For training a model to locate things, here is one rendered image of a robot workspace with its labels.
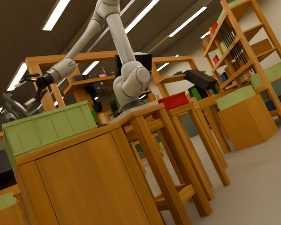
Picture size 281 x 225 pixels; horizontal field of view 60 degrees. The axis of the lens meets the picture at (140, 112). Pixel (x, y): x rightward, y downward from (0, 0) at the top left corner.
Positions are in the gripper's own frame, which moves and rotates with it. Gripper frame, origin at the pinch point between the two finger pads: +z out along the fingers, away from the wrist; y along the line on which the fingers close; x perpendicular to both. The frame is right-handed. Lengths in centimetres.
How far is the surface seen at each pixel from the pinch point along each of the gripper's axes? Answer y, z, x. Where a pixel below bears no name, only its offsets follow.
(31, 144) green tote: 0.7, 21.9, 43.3
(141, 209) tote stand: -37, 7, 89
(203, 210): -89, -35, 103
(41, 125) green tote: 3.7, 12.9, 40.6
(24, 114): 5.0, 12.7, 26.4
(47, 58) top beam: -35, -78, -101
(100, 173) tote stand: -18, 10, 69
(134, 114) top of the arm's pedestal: -27, -40, 50
